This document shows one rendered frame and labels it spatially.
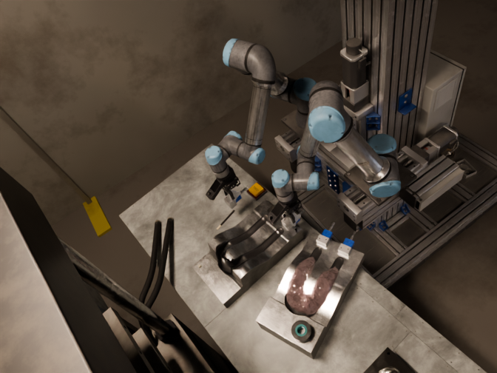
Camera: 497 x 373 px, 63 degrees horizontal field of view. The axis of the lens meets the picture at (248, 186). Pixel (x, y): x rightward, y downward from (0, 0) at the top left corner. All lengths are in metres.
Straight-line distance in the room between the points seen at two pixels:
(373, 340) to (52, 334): 1.36
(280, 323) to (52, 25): 2.26
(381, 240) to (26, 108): 2.51
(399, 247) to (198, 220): 1.22
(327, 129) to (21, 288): 0.96
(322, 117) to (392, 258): 1.46
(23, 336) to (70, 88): 2.55
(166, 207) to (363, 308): 1.18
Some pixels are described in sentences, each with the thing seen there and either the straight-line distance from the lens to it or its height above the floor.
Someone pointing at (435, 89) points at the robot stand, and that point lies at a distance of 2.00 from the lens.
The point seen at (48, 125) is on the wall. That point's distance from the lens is 3.29.
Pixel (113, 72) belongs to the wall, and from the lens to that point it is 3.21.
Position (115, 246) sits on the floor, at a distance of 3.41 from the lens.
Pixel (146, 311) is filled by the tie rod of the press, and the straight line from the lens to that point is 1.75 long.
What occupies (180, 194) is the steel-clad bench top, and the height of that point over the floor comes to 0.80.
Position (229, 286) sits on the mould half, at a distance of 1.91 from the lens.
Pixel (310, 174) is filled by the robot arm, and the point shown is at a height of 1.24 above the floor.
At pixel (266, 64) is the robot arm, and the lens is 1.65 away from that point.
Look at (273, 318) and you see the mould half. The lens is 1.77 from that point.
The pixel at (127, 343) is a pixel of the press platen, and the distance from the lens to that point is 1.51.
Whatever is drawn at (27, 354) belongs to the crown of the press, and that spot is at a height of 2.00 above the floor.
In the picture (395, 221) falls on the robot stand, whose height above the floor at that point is 0.23.
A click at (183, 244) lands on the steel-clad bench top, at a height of 0.80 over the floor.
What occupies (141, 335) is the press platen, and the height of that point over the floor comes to 1.04.
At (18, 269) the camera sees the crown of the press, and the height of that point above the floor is 2.01.
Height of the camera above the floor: 2.57
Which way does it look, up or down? 52 degrees down
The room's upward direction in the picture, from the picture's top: 22 degrees counter-clockwise
